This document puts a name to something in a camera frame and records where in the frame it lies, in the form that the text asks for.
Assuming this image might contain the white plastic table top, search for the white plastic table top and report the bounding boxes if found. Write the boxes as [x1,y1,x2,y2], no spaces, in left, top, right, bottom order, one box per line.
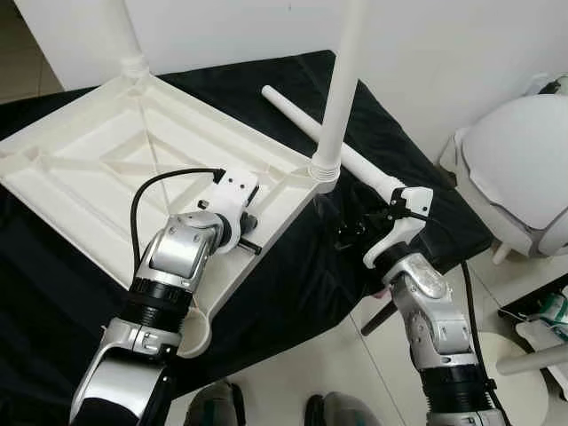
[0,71,343,360]

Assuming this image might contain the grey green robot leg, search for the grey green robot leg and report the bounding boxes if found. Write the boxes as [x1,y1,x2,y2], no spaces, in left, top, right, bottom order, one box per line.
[306,390,383,426]
[182,380,245,426]

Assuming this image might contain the white plastic chair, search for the white plastic chair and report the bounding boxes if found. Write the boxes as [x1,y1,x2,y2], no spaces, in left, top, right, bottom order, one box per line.
[441,93,568,258]

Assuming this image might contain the green white packet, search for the green white packet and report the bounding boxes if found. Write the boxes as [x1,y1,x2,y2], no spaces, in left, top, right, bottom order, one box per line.
[532,293,568,325]

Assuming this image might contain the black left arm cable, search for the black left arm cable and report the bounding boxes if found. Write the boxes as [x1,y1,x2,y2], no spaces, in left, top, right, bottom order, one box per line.
[130,167,227,285]

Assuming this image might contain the grey green robot left leg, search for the grey green robot left leg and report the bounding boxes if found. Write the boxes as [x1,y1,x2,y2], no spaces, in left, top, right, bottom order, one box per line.
[182,380,245,426]

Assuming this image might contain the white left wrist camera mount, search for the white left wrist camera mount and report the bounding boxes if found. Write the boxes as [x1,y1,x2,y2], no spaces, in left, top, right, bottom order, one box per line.
[202,169,260,254]

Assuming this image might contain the grey green robot right leg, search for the grey green robot right leg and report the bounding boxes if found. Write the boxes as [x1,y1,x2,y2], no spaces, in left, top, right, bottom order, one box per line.
[306,390,383,426]

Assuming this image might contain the black wall plug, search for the black wall plug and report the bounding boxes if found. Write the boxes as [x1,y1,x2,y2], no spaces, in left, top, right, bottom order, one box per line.
[528,75,564,94]

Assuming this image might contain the black table cloth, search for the black table cloth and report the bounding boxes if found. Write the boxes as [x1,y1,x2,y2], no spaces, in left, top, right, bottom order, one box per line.
[0,49,493,426]

